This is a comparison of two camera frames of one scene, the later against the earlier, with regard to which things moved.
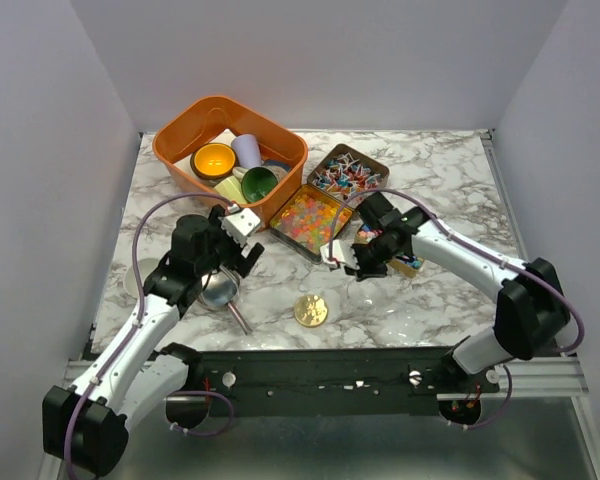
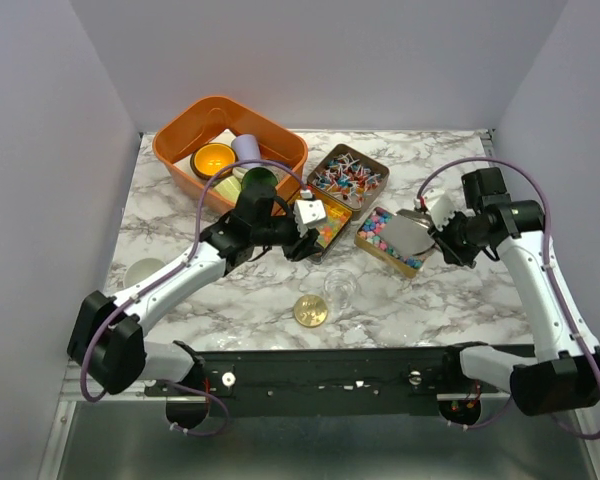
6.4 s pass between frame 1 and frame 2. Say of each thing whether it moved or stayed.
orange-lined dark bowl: stayed
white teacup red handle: stayed
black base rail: stayed
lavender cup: stayed
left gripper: moved
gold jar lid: stayed
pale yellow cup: stayed
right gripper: moved
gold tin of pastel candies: stayed
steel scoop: moved
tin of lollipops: stayed
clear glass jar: moved
